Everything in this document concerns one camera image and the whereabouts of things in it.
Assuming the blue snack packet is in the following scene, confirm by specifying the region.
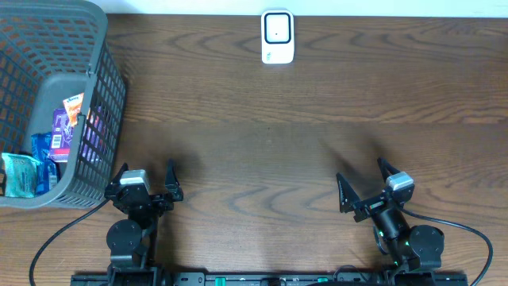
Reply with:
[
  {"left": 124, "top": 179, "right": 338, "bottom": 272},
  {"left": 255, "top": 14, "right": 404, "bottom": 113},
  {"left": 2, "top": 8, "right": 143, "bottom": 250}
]
[{"left": 31, "top": 133, "right": 60, "bottom": 195}]

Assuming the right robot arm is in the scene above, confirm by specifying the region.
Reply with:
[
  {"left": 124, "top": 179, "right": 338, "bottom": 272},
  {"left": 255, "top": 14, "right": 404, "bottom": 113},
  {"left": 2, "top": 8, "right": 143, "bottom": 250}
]
[{"left": 337, "top": 158, "right": 445, "bottom": 272}]

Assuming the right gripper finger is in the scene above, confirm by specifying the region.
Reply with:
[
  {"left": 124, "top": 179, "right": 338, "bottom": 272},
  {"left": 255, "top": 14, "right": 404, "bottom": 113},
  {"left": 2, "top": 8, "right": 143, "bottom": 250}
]
[
  {"left": 336, "top": 172, "right": 360, "bottom": 213},
  {"left": 377, "top": 157, "right": 400, "bottom": 183}
]

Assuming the teal wet wipes packet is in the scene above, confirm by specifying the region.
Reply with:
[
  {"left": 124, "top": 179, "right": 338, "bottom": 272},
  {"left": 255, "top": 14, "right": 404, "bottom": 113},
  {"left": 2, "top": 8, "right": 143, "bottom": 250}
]
[{"left": 2, "top": 153, "right": 40, "bottom": 198}]

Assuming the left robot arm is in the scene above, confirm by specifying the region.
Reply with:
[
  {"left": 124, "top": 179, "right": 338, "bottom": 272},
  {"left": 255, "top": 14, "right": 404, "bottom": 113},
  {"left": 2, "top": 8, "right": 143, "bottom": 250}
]
[{"left": 105, "top": 160, "right": 183, "bottom": 286}]

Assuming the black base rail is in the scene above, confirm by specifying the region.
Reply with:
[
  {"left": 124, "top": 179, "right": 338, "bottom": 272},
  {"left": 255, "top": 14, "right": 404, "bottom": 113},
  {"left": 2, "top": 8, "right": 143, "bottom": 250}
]
[{"left": 70, "top": 270, "right": 468, "bottom": 286}]

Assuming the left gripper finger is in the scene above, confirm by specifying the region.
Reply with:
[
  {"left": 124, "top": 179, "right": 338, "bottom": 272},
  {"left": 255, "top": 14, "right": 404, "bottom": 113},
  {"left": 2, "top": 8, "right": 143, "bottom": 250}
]
[
  {"left": 164, "top": 159, "right": 183, "bottom": 201},
  {"left": 111, "top": 163, "right": 129, "bottom": 186}
]

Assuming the purple sanitary pad pack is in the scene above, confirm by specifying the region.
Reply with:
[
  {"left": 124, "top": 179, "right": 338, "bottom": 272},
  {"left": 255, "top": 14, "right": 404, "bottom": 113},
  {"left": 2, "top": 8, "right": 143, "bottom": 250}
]
[{"left": 48, "top": 108, "right": 74, "bottom": 163}]

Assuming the grey plastic mesh basket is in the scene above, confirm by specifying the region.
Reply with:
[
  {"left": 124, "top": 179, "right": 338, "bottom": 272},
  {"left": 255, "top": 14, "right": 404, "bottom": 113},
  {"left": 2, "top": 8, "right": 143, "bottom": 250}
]
[{"left": 1, "top": 1, "right": 126, "bottom": 209}]

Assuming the orange tissue pack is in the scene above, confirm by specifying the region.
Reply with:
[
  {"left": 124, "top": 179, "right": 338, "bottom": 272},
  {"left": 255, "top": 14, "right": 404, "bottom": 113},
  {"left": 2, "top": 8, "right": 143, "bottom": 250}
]
[{"left": 63, "top": 93, "right": 84, "bottom": 127}]

